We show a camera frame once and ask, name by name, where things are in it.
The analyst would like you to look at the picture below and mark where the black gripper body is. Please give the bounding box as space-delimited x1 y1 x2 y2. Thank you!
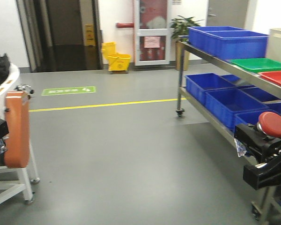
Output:
234 124 281 190

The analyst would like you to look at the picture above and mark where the red push button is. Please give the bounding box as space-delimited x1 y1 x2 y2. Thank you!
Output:
257 112 281 138

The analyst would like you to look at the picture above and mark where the stainless steel cart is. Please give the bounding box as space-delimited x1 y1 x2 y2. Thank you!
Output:
175 39 281 225

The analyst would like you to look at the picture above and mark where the red plastic tray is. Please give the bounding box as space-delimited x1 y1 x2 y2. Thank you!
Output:
259 71 281 87

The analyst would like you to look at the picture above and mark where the green plastic tray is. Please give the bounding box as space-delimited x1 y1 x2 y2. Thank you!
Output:
229 58 281 73

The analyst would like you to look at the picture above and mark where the potted green plant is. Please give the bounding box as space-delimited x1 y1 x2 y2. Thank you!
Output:
170 15 203 71

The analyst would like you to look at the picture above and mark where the yellow mop bucket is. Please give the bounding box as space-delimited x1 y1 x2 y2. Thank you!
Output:
101 42 131 72

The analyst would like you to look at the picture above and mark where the orange padded robot panel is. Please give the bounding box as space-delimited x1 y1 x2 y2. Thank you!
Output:
4 91 30 168

